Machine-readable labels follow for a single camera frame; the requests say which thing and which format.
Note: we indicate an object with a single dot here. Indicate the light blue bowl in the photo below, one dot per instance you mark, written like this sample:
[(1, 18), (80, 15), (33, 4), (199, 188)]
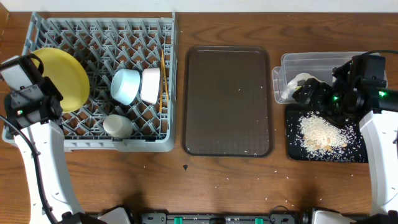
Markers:
[(125, 85)]

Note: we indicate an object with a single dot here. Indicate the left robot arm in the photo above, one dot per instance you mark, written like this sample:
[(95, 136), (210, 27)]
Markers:
[(33, 113)]

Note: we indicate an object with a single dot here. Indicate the grey dish rack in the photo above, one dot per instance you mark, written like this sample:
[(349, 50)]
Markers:
[(103, 46)]

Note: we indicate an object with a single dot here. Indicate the clear plastic bin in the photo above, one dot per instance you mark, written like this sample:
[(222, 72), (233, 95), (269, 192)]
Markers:
[(317, 64)]

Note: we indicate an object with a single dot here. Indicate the white napkin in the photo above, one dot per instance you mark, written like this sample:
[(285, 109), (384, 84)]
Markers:
[(295, 84)]

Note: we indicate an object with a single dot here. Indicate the pale pink bowl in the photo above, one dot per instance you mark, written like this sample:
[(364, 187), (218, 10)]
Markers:
[(150, 85)]

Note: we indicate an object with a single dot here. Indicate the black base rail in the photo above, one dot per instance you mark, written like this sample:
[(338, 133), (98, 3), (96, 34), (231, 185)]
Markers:
[(163, 218)]

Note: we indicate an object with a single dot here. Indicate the small white cup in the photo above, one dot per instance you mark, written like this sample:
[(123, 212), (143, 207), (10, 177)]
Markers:
[(118, 126)]

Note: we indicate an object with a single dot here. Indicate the black waste tray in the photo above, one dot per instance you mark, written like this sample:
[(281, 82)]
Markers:
[(292, 149)]

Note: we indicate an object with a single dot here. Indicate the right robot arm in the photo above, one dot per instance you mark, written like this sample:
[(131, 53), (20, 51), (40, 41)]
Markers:
[(360, 92)]

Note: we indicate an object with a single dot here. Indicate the rice and food scraps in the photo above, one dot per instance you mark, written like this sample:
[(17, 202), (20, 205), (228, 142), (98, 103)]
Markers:
[(321, 133)]

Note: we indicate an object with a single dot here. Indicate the wooden chopstick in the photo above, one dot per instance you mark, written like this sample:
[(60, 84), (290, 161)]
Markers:
[(162, 75), (166, 84)]

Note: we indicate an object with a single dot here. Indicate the dark brown serving tray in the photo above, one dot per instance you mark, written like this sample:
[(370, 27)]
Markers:
[(228, 102)]

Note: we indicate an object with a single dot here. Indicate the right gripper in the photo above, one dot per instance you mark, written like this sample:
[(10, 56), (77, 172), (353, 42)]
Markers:
[(320, 91)]

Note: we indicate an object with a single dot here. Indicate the yellow plate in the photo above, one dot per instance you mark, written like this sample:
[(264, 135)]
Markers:
[(68, 76)]

